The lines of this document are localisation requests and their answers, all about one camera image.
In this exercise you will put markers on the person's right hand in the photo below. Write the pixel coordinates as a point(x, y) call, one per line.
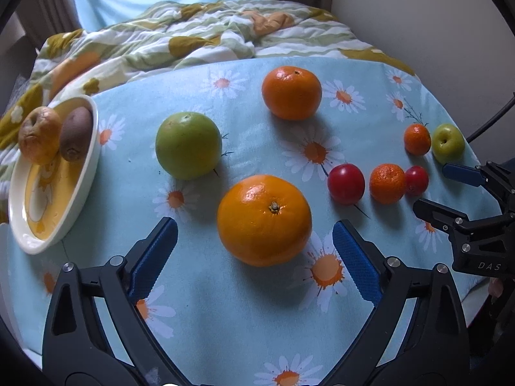
point(495, 288)

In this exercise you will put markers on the green floral striped quilt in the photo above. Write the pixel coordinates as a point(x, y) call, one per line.
point(201, 48)

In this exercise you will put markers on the large orange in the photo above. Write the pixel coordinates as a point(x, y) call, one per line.
point(263, 221)
point(291, 92)

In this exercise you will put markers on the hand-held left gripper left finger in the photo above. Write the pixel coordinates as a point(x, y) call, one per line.
point(155, 257)

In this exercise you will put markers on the large green apple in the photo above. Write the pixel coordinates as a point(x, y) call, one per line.
point(188, 146)

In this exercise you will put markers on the small mandarin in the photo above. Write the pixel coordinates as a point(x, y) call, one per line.
point(417, 140)

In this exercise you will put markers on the small green apple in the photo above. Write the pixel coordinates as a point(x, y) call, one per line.
point(448, 144)

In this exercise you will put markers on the small red plum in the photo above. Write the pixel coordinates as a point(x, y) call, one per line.
point(417, 180)

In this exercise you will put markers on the brown kiwi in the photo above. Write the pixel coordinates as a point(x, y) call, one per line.
point(76, 132)

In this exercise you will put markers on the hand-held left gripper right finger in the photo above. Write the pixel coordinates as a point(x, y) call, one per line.
point(356, 261)

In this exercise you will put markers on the cream oval bowl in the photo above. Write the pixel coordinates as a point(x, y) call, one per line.
point(40, 217)

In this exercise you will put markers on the wrinkled yellow apple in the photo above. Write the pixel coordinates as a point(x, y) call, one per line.
point(39, 136)

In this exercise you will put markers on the blue daisy tablecloth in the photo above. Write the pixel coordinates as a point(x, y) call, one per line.
point(249, 148)

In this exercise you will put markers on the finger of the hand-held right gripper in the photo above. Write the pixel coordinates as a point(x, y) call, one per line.
point(438, 211)
point(462, 173)

